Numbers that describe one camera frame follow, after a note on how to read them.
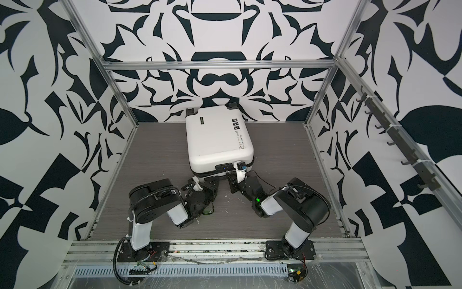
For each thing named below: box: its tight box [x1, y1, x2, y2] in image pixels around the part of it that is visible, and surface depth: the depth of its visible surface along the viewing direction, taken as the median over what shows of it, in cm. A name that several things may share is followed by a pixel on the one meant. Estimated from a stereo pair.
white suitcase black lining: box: [184, 102, 255, 178], surface depth 87 cm
